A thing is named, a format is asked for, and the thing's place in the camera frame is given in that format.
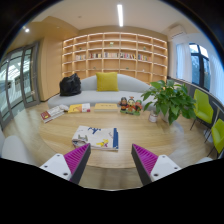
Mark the white sheer curtain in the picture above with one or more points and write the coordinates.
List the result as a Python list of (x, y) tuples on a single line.
[(183, 61)]

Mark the white air conditioner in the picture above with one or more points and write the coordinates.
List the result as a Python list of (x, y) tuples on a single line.
[(176, 31)]

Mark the yellow cushion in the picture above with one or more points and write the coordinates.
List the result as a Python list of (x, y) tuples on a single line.
[(107, 81)]

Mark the dark framed window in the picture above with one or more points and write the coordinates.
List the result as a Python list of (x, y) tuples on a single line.
[(200, 66)]

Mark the black bag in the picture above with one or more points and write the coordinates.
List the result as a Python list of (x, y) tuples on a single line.
[(70, 85)]

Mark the green potted plant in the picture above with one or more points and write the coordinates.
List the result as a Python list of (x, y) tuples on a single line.
[(170, 100)]

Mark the wooden wall shelf unit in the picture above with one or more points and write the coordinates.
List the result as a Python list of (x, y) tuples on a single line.
[(113, 55)]

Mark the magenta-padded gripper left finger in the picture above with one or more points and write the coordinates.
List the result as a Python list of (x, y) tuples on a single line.
[(63, 165)]

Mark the yellow book with red edge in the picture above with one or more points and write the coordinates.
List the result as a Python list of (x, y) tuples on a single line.
[(79, 108)]

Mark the glass door with grey frame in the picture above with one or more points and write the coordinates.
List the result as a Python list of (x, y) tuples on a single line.
[(16, 80)]

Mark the red and white book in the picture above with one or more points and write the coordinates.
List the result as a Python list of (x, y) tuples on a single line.
[(51, 114)]

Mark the colourful figurine set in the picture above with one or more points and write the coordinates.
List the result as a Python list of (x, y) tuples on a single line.
[(130, 106)]

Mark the light grey curved sofa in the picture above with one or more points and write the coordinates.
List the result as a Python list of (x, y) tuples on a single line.
[(100, 96)]

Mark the long ceiling light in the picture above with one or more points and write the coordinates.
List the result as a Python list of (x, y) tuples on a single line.
[(120, 15)]

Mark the flat yellow book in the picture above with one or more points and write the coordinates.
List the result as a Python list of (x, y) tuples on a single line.
[(106, 107)]

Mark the white towel with animal print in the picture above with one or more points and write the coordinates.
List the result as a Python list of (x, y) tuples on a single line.
[(96, 137)]

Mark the small patterned pouch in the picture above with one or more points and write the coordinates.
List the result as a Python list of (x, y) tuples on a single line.
[(64, 107)]

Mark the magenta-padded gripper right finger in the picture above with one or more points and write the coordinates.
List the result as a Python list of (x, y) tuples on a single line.
[(156, 166)]

